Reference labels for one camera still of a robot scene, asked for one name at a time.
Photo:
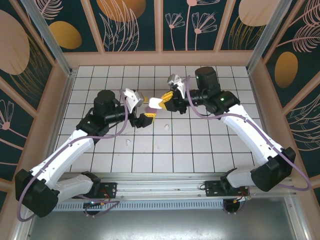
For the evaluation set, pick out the pink earbud charging case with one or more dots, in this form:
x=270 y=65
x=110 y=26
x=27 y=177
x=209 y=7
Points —
x=155 y=102

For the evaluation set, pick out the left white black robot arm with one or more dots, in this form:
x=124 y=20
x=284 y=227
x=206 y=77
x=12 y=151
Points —
x=75 y=146

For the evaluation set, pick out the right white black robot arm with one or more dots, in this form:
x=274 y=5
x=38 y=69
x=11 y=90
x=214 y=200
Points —
x=245 y=130

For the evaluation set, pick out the grey metal base panel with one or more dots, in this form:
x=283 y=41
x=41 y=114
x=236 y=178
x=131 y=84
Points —
x=160 y=225

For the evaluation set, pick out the aluminium table side rail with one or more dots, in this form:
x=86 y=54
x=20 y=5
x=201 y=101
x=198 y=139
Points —
x=261 y=100
x=63 y=100

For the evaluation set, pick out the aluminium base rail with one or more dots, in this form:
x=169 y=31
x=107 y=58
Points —
x=160 y=186

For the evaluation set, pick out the aluminium frame post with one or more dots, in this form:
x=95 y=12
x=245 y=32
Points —
x=265 y=37
x=49 y=37

